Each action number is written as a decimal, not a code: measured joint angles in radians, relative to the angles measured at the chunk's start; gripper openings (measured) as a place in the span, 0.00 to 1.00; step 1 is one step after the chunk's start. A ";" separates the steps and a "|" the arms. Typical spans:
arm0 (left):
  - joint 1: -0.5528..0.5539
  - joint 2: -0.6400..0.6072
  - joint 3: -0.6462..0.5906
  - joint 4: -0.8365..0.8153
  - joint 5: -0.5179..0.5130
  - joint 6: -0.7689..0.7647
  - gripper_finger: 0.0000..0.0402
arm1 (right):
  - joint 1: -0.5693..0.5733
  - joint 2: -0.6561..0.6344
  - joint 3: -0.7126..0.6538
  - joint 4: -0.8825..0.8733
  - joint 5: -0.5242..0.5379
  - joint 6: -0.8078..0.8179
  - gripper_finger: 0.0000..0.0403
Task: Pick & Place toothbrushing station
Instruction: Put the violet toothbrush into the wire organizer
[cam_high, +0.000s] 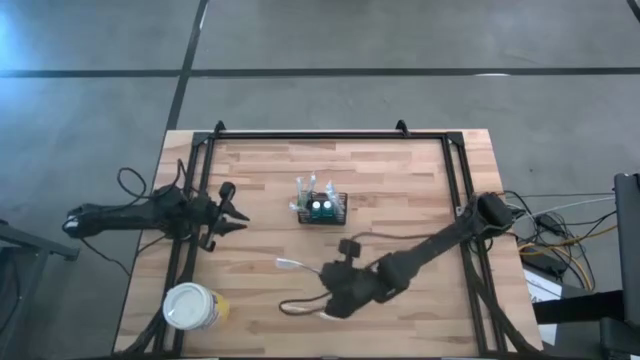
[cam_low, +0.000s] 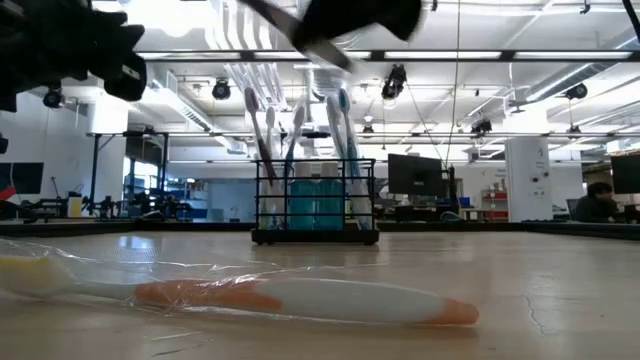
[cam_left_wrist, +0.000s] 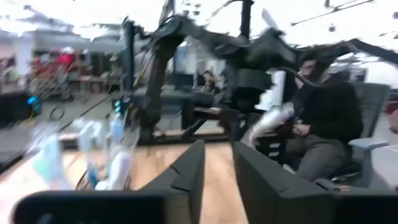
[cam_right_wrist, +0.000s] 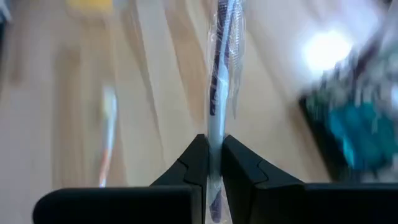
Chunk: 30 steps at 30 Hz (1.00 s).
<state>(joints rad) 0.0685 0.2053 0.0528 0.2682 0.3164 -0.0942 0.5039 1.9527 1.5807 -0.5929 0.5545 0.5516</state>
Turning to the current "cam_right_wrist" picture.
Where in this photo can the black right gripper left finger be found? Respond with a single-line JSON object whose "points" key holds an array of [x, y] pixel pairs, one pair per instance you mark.
{"points": [[140, 205]]}

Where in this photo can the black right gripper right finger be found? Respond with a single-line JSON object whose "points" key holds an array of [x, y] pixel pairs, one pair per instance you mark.
{"points": [[280, 205]]}

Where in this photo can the orange toothbrush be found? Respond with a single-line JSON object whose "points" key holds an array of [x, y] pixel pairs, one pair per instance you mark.
{"points": [[109, 130]]}

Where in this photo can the blue mouthwash bottle white cap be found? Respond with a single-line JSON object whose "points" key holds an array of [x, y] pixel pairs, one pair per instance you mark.
{"points": [[363, 133]]}

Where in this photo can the purple toothbrush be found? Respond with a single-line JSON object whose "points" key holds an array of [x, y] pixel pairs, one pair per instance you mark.
{"points": [[217, 93]]}

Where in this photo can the yellow canister with white lid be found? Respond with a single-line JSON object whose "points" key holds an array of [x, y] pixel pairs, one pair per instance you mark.
{"points": [[90, 4]]}

